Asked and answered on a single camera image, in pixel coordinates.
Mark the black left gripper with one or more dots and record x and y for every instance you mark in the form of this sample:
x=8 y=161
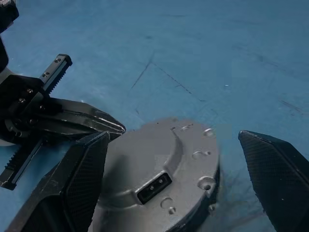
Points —
x=21 y=104

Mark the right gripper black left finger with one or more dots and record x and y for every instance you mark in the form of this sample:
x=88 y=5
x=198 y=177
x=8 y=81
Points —
x=72 y=188

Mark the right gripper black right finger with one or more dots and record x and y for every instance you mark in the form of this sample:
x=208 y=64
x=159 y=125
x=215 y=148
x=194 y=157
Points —
x=277 y=181

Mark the silver motor housing copper windings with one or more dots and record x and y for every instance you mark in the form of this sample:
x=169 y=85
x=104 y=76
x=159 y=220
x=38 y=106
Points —
x=144 y=224

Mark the round silver motor lid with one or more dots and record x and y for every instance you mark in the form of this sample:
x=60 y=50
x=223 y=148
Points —
x=188 y=149

